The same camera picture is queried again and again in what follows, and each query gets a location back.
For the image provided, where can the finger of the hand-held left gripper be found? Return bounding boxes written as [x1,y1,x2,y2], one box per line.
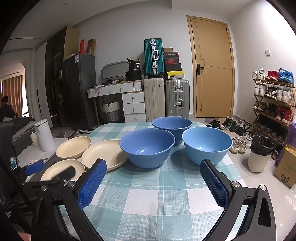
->
[51,166,77,183]
[23,161,45,176]

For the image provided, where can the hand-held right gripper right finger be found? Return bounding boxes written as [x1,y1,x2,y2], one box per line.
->
[200,159,278,241]

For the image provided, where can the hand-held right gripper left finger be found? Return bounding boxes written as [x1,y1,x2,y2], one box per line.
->
[30,158,108,241]

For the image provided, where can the cream plate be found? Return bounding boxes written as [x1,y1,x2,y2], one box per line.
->
[82,139,128,171]
[56,136,92,159]
[40,159,86,181]

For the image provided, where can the light blue bowl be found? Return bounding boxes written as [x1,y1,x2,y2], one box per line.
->
[182,127,233,165]

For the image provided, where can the small cream cup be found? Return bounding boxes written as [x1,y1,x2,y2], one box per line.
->
[29,132,40,147]

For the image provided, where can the white cylindrical bin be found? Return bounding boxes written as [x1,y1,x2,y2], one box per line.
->
[34,119,56,152]

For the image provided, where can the dark blanket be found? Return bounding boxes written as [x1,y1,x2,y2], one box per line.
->
[7,116,36,135]

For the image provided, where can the white bin with black bag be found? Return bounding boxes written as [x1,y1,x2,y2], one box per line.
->
[247,135,277,173]

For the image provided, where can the scattered shoes group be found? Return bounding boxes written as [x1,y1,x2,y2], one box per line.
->
[205,117,253,154]

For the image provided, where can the teal checked tablecloth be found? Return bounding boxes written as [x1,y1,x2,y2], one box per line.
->
[59,120,249,241]

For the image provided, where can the cardboard box with green print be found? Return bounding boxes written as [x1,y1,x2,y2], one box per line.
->
[273,144,296,190]

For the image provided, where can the white and grey woven basket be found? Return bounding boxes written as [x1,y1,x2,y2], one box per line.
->
[102,98,121,122]

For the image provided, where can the brown curtain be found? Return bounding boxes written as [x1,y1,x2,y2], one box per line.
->
[0,75,23,117]

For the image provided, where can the dark grey refrigerator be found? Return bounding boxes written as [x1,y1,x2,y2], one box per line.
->
[61,53,97,129]

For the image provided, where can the white desk with drawers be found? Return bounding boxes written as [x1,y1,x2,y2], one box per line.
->
[87,80,147,123]

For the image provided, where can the grey suitcase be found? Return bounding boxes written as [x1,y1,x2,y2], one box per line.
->
[165,79,190,120]

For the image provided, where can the purple rolled mat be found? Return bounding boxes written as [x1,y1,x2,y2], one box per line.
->
[275,120,296,168]

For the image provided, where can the yellow wooden door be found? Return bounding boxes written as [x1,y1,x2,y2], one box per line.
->
[186,15,236,118]

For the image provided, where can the cream suitcase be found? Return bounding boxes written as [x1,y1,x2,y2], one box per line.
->
[143,77,166,122]

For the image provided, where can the shoe rack with shoes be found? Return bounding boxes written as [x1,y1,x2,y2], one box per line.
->
[252,68,296,143]

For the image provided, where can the oval mirror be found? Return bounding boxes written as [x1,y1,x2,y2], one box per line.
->
[102,61,131,80]

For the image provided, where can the yellow and black shoe box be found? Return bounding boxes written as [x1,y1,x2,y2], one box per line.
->
[166,71,183,80]

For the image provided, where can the black bag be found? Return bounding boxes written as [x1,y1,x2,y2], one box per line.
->
[127,58,142,71]

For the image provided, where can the flat cardboard box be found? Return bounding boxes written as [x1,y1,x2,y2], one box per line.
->
[87,38,97,56]

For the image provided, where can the teal suitcase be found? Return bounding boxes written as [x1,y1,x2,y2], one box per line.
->
[144,38,165,78]

